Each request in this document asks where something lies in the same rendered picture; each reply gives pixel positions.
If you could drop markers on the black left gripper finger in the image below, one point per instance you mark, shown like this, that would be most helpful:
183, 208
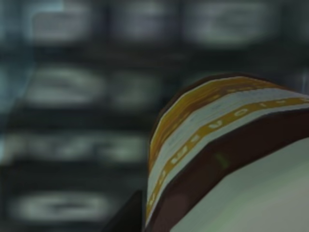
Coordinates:
130, 213

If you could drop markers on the yellow and white labelled container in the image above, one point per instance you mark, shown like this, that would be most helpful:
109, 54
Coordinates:
217, 149

